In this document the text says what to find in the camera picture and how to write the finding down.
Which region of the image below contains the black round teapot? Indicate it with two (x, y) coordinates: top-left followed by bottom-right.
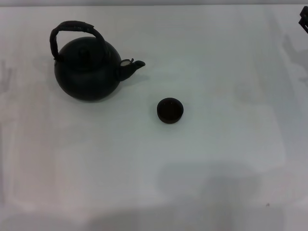
(50, 20), (146, 103)

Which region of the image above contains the small black teacup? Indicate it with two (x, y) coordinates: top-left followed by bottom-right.
(156, 97), (185, 125)

